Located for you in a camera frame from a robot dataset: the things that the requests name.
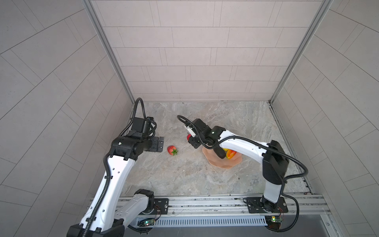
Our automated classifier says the red fake strawberry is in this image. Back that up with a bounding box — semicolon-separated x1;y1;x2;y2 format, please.
167;146;178;156

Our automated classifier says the large red yellow fake mango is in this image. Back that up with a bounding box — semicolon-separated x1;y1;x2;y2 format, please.
226;149;236;160

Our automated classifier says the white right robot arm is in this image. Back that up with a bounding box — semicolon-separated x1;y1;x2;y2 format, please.
181;118;289;212

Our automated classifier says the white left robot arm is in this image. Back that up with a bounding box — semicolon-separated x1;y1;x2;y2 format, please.
67;136;164;237

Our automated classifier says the pink scalloped fruit bowl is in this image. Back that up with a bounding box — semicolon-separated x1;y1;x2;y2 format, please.
202;148;242;169

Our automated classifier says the left green circuit board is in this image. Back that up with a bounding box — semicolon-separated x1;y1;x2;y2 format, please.
137;218;158;228

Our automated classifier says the green circuit board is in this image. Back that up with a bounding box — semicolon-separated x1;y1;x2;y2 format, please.
137;218;158;228
265;216;283;231

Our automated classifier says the right green circuit board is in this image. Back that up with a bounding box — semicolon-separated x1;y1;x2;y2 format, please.
265;216;283;231

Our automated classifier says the metal corner trim left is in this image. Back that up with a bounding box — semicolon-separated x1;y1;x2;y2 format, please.
82;0;135;104

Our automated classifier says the metal corner trim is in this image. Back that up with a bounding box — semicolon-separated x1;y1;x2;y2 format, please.
82;0;135;104
269;0;333;105

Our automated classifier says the metal corner trim right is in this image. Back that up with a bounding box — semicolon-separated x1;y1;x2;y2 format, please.
269;0;333;105

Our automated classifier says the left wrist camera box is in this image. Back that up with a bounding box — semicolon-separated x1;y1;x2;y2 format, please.
128;117;157;139

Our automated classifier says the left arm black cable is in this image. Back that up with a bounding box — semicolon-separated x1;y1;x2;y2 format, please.
79;97;158;237

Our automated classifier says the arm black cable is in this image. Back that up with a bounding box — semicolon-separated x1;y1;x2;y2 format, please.
177;115;309;233
79;97;158;237

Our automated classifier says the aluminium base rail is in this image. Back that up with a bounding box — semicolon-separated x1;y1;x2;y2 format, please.
129;194;331;228

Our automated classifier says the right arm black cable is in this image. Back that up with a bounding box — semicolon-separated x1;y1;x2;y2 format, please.
177;115;309;233

